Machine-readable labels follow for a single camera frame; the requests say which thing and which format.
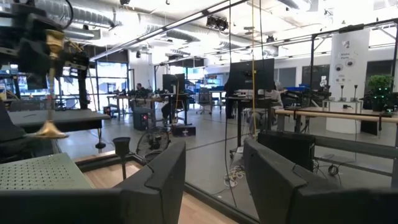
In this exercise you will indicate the black stage light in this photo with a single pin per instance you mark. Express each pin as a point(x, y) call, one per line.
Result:
point(217, 23)

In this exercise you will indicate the black floor box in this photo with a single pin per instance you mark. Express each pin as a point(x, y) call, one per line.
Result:
point(183, 130)

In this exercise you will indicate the black computer tower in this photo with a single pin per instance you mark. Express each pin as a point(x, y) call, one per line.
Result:
point(141, 119)

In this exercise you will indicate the black background monitor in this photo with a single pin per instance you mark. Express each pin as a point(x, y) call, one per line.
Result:
point(174, 82)

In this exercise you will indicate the grey office chair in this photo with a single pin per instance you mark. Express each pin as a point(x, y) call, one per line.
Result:
point(204, 99)

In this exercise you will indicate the background black candlestick holder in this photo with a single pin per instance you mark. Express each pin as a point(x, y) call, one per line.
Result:
point(342, 93)
point(355, 92)

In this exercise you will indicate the black table frame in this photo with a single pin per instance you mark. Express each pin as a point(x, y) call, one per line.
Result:
point(217, 202)

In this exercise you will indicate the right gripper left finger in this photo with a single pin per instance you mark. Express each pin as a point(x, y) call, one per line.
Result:
point(155, 186)

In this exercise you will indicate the white pillar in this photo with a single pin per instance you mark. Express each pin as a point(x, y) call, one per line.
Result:
point(348, 77)

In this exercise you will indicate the light wooden bar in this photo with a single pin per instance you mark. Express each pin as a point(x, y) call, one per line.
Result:
point(335, 115)

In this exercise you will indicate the large black monitor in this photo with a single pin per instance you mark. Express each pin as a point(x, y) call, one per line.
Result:
point(252, 74)

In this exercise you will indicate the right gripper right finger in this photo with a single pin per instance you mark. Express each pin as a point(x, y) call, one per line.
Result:
point(280, 193)

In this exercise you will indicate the black desk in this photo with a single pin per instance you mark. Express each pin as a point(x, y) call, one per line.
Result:
point(59, 119)

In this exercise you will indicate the silver ventilation duct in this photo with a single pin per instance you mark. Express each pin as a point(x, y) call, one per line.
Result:
point(87, 15)

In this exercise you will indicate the person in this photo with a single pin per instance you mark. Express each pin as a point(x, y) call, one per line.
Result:
point(139, 88)
point(273, 99)

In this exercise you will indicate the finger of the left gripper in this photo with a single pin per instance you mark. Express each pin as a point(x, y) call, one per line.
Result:
point(34, 56)
point(73, 60)

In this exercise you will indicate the black floor fan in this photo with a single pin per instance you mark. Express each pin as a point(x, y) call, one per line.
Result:
point(154, 143)

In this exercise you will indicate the background potted plant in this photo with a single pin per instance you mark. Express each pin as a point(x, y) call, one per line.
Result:
point(380, 90)

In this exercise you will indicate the gold candlestick holder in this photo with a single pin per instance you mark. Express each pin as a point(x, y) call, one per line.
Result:
point(49, 130)

